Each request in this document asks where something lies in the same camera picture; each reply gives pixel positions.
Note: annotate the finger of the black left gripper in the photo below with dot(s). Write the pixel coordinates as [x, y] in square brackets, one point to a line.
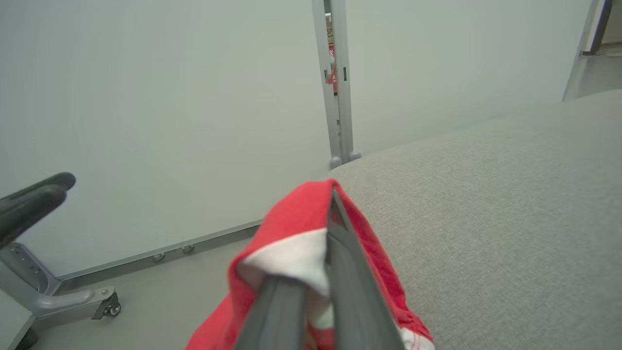
[29, 209]
[46, 184]

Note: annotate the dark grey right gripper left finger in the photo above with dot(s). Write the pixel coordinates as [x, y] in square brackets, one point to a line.
[284, 316]

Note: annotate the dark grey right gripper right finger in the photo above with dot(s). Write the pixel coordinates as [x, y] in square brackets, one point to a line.
[352, 301]

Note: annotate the red and white garment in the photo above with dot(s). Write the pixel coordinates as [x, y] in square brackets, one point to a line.
[296, 214]

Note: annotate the grey partition foot with caster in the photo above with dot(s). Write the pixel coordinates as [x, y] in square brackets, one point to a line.
[77, 301]

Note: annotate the light grey fabric sofa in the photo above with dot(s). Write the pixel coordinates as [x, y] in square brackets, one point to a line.
[495, 218]

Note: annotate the red and brown box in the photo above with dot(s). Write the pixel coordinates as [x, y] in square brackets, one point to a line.
[331, 53]

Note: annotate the grey partition bottom rail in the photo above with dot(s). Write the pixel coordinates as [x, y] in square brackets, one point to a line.
[160, 250]

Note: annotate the grey door frame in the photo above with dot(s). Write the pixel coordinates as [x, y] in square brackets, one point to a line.
[585, 34]

